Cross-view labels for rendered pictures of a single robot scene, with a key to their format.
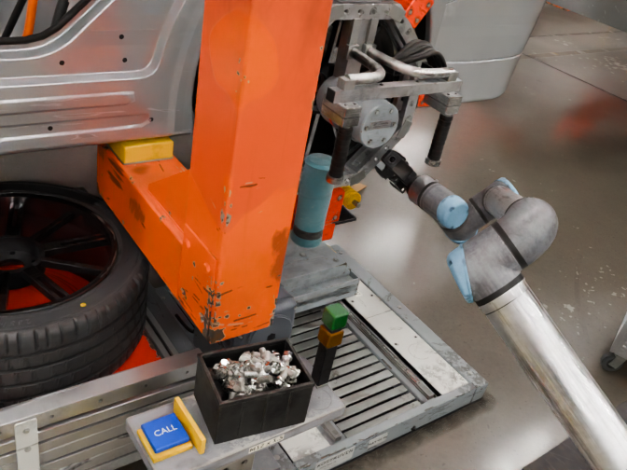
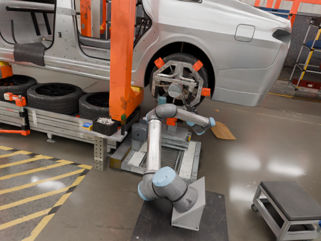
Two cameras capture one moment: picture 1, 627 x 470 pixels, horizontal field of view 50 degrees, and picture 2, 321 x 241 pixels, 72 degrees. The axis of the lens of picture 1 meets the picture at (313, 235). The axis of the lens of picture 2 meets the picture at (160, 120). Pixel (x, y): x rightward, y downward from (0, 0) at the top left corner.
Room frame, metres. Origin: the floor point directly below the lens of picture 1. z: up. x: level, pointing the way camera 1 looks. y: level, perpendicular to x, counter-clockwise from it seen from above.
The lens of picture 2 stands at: (0.20, -1.75, 1.53)
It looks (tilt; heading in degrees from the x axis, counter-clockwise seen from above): 25 degrees down; 51
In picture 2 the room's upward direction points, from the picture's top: 7 degrees clockwise
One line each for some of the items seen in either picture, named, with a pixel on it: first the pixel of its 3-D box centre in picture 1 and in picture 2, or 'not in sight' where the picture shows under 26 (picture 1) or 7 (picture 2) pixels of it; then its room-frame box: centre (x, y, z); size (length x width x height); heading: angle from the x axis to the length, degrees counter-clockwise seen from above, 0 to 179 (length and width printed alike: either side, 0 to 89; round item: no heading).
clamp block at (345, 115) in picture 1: (341, 109); (158, 82); (1.52, 0.00, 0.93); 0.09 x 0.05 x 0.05; 41
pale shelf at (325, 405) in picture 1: (240, 416); (103, 132); (0.98, 0.07, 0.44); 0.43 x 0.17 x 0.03; 131
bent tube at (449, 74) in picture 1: (412, 49); (187, 74); (1.76, -0.15, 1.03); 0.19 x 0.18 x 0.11; 41
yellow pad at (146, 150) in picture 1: (139, 142); (135, 87); (1.57, 0.49, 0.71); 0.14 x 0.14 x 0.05; 41
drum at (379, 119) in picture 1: (355, 110); (175, 88); (1.73, -0.04, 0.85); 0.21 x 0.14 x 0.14; 41
